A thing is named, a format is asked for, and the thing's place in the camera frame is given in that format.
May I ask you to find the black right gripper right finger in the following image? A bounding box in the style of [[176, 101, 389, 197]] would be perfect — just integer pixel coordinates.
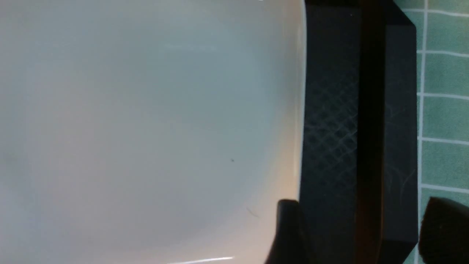
[[418, 197, 469, 264]]

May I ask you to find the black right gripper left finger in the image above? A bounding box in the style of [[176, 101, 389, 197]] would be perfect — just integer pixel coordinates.
[[265, 199, 312, 264]]

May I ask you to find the large white square plate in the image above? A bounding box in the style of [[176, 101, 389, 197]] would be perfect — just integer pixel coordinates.
[[0, 0, 307, 264]]

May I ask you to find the black plastic serving tray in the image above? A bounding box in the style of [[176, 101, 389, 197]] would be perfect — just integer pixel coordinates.
[[300, 0, 419, 264]]

